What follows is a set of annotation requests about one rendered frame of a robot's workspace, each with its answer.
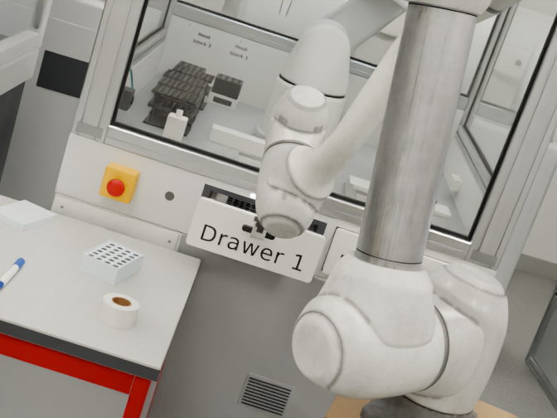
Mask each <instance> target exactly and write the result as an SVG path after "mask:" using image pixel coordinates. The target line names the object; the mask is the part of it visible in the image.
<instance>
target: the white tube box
mask: <svg viewBox="0 0 557 418"><path fill-rule="evenodd" d="M143 257H144V254H142V253H140V252H137V251H135V250H132V249H130V248H128V247H127V246H124V245H121V244H119V243H117V242H115V241H112V240H109V241H106V242H105V243H103V244H101V245H98V246H96V247H94V248H92V249H90V250H87V251H86V252H84V253H83V254H82V256H81V260H80V265H79V269H78V270H80V271H83V272H85V273H86V274H88V275H92V276H94V277H95V278H97V279H101V280H103V281H104V282H107V283H109V284H111V285H115V284H117V283H118V282H120V281H122V280H124V279H126V278H128V277H129V276H130V275H133V274H135V273H136V272H138V271H140V268H141V265H142V262H143Z"/></svg>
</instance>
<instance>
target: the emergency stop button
mask: <svg viewBox="0 0 557 418"><path fill-rule="evenodd" d="M106 189H107V192H108V194H109V195H111V196H112V197H119V196H121V195H122V194H123V193H124V189H125V186H124V183H123V182H122V181H120V180H119V179H112V180H110V181H109V182H108V184H107V187H106Z"/></svg>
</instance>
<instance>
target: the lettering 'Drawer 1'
mask: <svg viewBox="0 0 557 418"><path fill-rule="evenodd" d="M207 226H208V227H210V228H211V229H213V230H214V235H213V237H212V238H211V239H210V240H207V239H204V238H203V236H204V234H205V230H206V227H207ZM223 236H226V237H228V236H227V235H223V234H220V239H219V242H218V245H220V242H221V239H222V237H223ZM215 238H216V229H215V228H214V227H213V226H209V225H207V224H205V226H204V229H203V232H202V234H201V240H204V241H213V240H214V239H215ZM231 239H235V240H237V243H235V242H232V241H231V242H229V243H228V245H227V246H228V248H229V249H231V250H233V249H235V250H237V248H238V245H239V240H238V239H237V238H235V237H231ZM245 242H246V241H244V253H245V254H246V252H247V251H248V249H249V248H250V247H251V254H250V255H252V256H253V255H254V253H255V252H256V251H257V249H258V248H259V245H258V246H257V247H256V249H255V250H254V252H253V244H252V243H250V244H249V246H248V248H247V249H246V250H245ZM231 243H232V244H236V247H235V248H231V247H230V244H231ZM265 250H269V251H270V254H267V253H264V251H265ZM263 254H265V255H269V256H272V254H273V252H272V251H271V250H270V249H269V248H264V249H262V250H261V253H260V256H261V258H262V259H263V260H267V261H270V259H269V260H268V259H265V258H264V257H263ZM279 255H284V253H280V254H279V252H277V255H276V257H275V260H274V263H275V264H276V261H277V259H278V256H279ZM296 256H299V260H298V263H297V266H296V268H294V267H292V269H294V270H298V271H301V270H300V269H299V268H298V267H299V264H300V261H301V259H302V255H296Z"/></svg>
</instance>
